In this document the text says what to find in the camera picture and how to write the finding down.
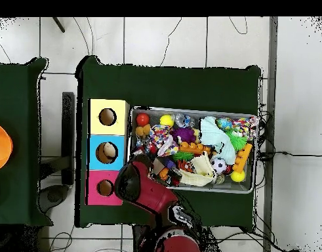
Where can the crushed clear plastic bottle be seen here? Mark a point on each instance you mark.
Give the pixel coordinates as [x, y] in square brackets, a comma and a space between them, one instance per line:
[183, 120]
[142, 144]

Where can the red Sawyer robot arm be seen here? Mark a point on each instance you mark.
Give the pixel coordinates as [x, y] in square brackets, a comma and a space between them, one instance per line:
[155, 194]

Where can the wooden three-hole box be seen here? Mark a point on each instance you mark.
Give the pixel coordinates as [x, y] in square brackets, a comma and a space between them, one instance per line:
[118, 126]

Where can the yellow ball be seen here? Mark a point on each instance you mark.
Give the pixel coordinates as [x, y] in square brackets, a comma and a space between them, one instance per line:
[166, 120]

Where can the purple knobbly toy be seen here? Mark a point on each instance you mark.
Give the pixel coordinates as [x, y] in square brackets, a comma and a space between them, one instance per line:
[185, 134]

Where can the red orange ball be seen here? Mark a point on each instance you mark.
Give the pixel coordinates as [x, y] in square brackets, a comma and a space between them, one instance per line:
[142, 119]

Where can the orange studded building brick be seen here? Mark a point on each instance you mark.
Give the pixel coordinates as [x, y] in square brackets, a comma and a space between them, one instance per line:
[194, 147]

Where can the crushed soda can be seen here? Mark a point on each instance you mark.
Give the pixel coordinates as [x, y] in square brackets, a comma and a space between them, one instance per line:
[175, 175]

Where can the cream waffle cloth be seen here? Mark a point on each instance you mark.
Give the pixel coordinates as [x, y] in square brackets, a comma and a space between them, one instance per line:
[200, 170]

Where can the mint green cloth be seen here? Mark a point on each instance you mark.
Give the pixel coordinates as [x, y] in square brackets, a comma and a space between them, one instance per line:
[215, 136]

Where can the small soccer ball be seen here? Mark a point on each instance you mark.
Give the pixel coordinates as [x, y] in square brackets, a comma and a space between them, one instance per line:
[219, 164]

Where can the globe print ball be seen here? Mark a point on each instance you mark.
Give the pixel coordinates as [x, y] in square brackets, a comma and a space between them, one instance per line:
[224, 124]

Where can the green spiky ball with eyes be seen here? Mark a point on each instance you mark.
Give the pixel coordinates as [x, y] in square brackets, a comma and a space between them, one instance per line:
[238, 140]

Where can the black panel stand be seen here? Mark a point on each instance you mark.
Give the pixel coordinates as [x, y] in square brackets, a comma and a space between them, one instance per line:
[68, 136]

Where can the dark green side tablecloth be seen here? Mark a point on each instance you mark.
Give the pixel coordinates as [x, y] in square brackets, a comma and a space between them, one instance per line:
[16, 105]

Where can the orange bowl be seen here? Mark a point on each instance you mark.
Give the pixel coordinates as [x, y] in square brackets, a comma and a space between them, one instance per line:
[0, 147]

